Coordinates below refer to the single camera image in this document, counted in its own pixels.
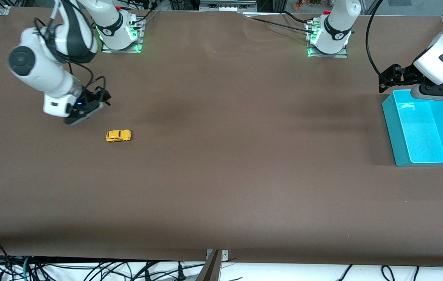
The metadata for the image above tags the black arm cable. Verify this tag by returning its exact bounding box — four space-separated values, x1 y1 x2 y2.
34 16 107 102
365 0 413 86

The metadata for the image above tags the yellow beetle toy car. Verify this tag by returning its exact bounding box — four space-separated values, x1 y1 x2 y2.
105 130 132 143

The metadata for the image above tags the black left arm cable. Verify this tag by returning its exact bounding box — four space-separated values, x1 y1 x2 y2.
365 0 413 86

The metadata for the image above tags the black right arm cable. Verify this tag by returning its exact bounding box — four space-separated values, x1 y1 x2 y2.
34 16 107 102

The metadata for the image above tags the teal plastic bin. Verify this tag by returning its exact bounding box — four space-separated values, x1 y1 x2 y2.
382 89 443 167

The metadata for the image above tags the metal table edge bracket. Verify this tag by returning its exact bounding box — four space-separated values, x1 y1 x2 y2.
206 250 229 261

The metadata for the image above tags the grey background device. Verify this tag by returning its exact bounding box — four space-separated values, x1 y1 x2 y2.
199 0 258 12

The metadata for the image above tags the black cable on table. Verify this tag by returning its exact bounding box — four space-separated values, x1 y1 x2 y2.
241 11 316 34

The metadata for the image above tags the dark table support beam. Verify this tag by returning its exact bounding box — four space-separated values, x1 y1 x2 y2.
195 250 222 281

